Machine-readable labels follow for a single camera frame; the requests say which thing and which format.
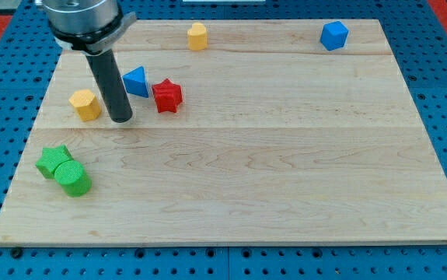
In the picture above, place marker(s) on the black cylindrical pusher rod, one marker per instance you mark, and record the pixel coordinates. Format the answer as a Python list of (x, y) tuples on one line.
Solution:
[(110, 83)]

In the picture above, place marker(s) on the blue triangle block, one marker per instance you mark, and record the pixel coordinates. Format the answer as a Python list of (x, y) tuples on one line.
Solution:
[(135, 82)]

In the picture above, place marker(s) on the red star block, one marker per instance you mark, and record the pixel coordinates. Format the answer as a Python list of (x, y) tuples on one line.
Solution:
[(167, 95)]

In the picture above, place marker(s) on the green star block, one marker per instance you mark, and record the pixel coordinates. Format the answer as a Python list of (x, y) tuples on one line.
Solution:
[(51, 159)]

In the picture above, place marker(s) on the yellow hexagon block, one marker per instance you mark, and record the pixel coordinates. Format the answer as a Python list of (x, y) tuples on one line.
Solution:
[(85, 104)]

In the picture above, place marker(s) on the yellow heart block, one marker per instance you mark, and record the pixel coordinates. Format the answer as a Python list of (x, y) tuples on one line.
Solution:
[(197, 37)]

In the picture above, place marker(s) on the green cylinder block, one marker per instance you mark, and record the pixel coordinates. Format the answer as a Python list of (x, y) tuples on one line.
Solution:
[(73, 178)]

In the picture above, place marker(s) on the light wooden board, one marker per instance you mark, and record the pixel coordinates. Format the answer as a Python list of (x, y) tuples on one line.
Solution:
[(278, 142)]

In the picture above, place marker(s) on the blue cube block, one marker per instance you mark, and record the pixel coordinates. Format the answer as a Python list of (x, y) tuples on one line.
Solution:
[(334, 35)]

